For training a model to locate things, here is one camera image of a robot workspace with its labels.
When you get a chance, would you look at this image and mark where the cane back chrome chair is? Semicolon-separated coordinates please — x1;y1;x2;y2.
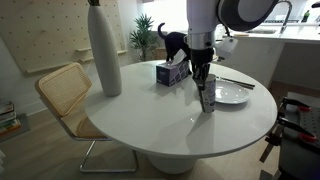
34;62;140;174

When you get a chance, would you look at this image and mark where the stacked books pile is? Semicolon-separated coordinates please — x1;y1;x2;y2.
0;99;23;136

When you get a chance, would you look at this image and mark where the green potted plant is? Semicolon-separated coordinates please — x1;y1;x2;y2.
129;13;160;62

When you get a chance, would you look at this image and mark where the tall white vase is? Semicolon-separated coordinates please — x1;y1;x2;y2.
87;3;123;98

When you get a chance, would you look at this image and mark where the black clamp orange handle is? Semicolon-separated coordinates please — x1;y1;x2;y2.
276;116;318;144
281;96;313;113

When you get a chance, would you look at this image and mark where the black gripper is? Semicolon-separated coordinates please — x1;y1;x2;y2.
189;47;216;102

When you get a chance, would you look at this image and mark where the white round plate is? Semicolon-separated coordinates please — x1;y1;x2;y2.
214;79;251;105

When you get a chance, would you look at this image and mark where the purple patterned tissue box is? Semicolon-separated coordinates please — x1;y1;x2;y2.
155;49;191;88

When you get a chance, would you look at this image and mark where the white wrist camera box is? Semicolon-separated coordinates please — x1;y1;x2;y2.
215;36;240;60

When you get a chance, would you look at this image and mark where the wooden pegboard with shelves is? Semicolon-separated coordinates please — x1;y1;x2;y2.
0;0;129;76

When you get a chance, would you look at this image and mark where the white kitchen counter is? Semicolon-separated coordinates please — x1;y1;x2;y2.
213;21;320;89

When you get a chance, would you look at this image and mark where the black cat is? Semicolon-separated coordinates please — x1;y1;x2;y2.
157;22;194;63

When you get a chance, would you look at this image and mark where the patterned white paper cup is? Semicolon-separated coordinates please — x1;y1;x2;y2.
198;73;218;114

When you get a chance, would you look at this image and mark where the black chopstick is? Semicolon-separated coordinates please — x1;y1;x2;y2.
226;79;255;90
219;76;256;88

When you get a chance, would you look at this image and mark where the chrome kitchen faucet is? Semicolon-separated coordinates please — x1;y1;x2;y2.
278;0;294;34

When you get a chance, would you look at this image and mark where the white table pedestal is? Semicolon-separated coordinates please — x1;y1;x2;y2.
146;154;201;175

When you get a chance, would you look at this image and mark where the green bottle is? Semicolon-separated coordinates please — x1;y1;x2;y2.
301;9;311;24

